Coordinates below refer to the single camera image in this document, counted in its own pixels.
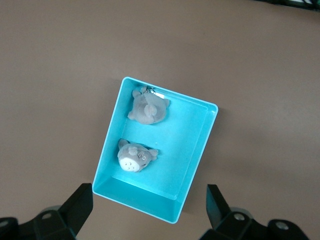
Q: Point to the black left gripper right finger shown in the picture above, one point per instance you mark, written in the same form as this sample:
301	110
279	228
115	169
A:
217	207

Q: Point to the blue plastic box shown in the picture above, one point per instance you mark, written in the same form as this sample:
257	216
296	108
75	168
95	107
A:
175	140

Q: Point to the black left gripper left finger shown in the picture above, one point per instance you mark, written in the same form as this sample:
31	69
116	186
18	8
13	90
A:
75	207

